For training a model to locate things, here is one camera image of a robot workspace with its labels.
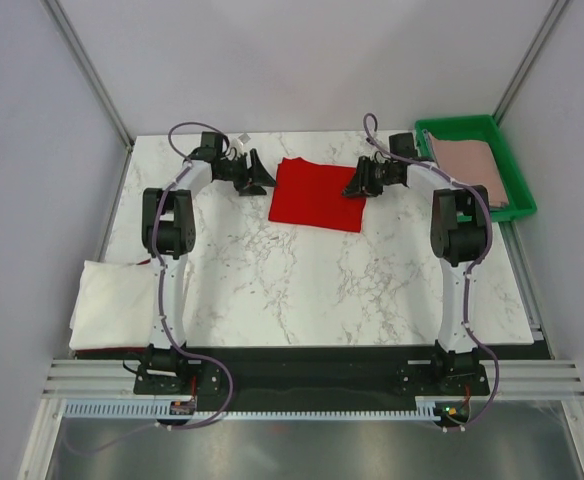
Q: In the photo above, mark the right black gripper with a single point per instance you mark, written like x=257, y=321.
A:
x=361, y=184

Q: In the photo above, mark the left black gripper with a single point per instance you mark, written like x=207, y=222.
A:
x=257, y=176

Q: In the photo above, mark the red t shirt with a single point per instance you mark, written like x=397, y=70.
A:
x=310, y=194

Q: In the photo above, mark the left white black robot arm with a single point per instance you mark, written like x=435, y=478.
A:
x=168, y=233

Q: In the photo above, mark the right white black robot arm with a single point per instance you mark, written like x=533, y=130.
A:
x=461, y=236

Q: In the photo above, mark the pink t shirt in bin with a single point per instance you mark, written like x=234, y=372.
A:
x=470, y=162

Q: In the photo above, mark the green plastic bin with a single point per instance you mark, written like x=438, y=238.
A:
x=521, y=202

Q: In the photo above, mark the folded white t shirt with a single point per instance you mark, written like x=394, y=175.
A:
x=119, y=306

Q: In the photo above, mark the folded dark red shirt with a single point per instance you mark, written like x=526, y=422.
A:
x=108, y=353

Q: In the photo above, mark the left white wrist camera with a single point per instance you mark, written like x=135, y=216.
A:
x=239, y=142

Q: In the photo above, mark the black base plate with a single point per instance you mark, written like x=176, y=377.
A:
x=285, y=379

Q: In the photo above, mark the left aluminium corner post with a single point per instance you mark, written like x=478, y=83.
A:
x=80, y=56

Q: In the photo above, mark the aluminium corner post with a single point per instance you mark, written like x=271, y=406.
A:
x=540, y=40
x=80, y=56

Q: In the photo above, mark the right aluminium corner post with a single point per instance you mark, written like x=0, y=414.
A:
x=540, y=40

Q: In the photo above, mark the aluminium front frame rail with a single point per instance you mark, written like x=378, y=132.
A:
x=518, y=380

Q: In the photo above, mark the white slotted cable duct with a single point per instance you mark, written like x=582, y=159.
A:
x=170, y=410

